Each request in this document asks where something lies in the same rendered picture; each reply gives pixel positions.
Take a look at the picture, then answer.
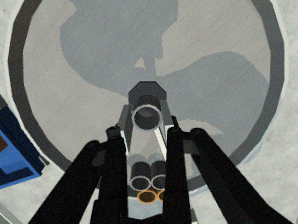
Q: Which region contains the blue crate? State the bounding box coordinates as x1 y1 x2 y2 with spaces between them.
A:
0 95 50 189

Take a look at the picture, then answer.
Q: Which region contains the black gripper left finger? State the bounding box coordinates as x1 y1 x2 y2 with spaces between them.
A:
28 104 133 224

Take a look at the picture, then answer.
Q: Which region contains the bronze bushing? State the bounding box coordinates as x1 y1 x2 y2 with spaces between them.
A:
137 185 157 204
157 190 165 202
0 136 8 152

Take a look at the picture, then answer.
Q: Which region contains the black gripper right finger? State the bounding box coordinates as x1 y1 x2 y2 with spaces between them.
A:
160 100 293 224

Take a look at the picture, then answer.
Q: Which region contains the grey metal ring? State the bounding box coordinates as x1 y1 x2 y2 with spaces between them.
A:
130 161 151 191
151 160 166 190
132 95 162 132

